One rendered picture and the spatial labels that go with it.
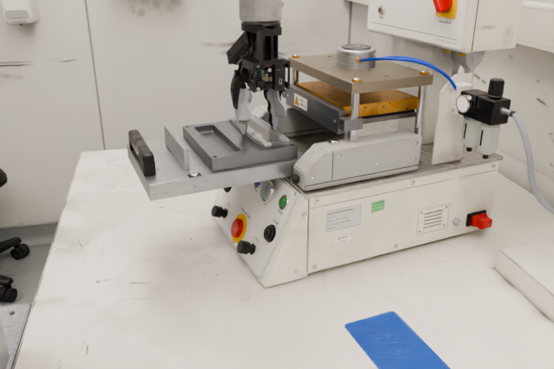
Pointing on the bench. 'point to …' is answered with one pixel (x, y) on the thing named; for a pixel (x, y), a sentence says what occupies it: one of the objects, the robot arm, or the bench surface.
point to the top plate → (363, 70)
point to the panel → (256, 219)
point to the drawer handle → (142, 152)
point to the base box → (380, 220)
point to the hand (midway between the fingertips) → (257, 125)
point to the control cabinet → (446, 24)
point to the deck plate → (391, 175)
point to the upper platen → (367, 101)
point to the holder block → (232, 147)
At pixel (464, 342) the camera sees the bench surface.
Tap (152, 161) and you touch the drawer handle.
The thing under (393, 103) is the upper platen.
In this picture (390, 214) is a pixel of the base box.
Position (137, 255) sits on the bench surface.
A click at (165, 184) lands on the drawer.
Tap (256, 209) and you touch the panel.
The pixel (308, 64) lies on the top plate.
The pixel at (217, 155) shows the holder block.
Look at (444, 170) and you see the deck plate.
